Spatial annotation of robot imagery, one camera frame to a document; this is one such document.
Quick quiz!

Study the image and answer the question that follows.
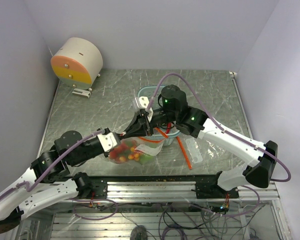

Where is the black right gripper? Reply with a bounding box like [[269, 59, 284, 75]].
[[122, 107, 178, 138]]

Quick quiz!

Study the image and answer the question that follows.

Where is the clear zip bag orange zipper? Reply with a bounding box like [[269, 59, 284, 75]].
[[108, 128, 171, 165]]

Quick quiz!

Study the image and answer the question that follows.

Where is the light blue plastic basket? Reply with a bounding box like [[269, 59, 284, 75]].
[[142, 85, 181, 147]]

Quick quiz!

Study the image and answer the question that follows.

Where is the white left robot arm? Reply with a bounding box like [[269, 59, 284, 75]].
[[0, 128, 125, 234]]

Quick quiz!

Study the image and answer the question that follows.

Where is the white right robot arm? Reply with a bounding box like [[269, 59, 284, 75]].
[[123, 84, 278, 198]]

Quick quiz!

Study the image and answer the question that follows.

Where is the orange yellow toy tomato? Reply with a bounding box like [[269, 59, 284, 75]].
[[128, 146, 140, 162]]

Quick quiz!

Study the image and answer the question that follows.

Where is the green toy grape bunch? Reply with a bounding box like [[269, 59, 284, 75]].
[[138, 154, 155, 165]]

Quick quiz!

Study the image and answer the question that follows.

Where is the cream round drawer cabinet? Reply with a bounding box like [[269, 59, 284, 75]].
[[50, 37, 104, 90]]

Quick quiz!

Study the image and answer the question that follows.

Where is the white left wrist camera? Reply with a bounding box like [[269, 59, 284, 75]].
[[96, 128, 121, 152]]

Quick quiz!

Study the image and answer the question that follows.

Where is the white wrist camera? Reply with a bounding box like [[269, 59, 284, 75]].
[[96, 128, 121, 152], [132, 96, 154, 122]]

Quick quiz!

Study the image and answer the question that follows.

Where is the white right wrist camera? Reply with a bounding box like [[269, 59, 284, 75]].
[[132, 96, 154, 122]]

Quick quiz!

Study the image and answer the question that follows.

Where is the small white metal bracket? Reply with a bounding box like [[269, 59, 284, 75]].
[[72, 87, 93, 99]]

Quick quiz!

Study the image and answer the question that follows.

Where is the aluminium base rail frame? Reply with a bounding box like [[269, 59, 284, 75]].
[[15, 179, 289, 240]]

